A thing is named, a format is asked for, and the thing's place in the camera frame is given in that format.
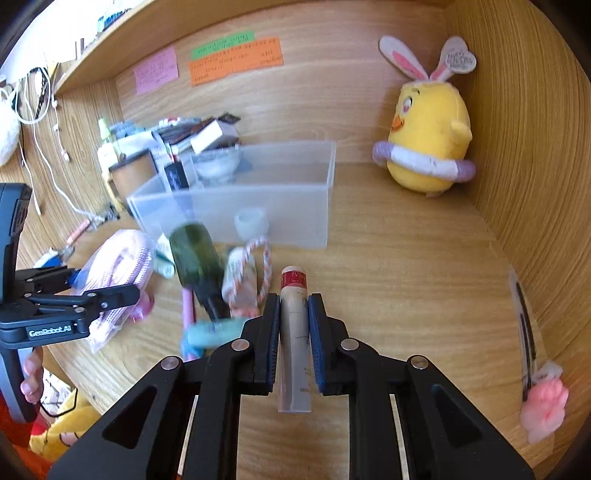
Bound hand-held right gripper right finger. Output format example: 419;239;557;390
308;293;536;480

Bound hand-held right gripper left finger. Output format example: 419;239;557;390
47;292;282;480

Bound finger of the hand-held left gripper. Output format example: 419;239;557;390
25;282;141;324
14;265;81;298

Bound pink cable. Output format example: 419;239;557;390
81;229;155;354

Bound pink round case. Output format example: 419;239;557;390
133;293;155;324

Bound beige tube with red cap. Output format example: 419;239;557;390
278;265;315;414

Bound small white green tube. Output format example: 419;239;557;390
154;234;176;278

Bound teal tube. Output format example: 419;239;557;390
181;318;252;361

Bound white packet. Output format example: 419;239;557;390
222;247;258;311

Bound red and white rope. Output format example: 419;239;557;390
228;235;274;319

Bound dark green bottle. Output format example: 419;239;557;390
168;223;232;321

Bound clear plastic bin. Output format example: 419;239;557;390
127;141;337;250

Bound person's left hand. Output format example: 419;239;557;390
21;346;44;403

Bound pale pink pen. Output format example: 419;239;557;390
67;219;92;245

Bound white fluffy toy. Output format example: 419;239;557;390
0;99;23;168

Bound small white jar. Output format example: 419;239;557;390
234;209;270;241

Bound green spray bottle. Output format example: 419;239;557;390
97;119;123;172

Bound dark small box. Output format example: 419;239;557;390
164;161;190;190

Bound yellow plush charm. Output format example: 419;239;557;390
30;392;101;462

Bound pile of white papers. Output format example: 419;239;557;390
111;117;195;162

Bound white patterned bowl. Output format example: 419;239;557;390
191;148;243;180

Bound dark foil packets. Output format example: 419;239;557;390
157;113;241;145

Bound white rectangular box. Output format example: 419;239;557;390
190;119;241;155

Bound pink sticky note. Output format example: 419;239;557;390
134;45;180;96

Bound yellow chick plush toy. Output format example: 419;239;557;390
373;36;478;198

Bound pink paw charm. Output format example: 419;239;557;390
519;362;570;445

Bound orange sticky note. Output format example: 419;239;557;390
189;37;283;87

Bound green sticky note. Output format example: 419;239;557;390
191;29;256;61

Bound wooden shelf board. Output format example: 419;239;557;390
53;0;448;95

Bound white charging cable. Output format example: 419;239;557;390
44;53;112;223

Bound white looped cable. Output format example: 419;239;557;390
0;67;49;125

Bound black cord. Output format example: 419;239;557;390
39;390;78;418

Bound black strap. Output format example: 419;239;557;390
508;268;539;402

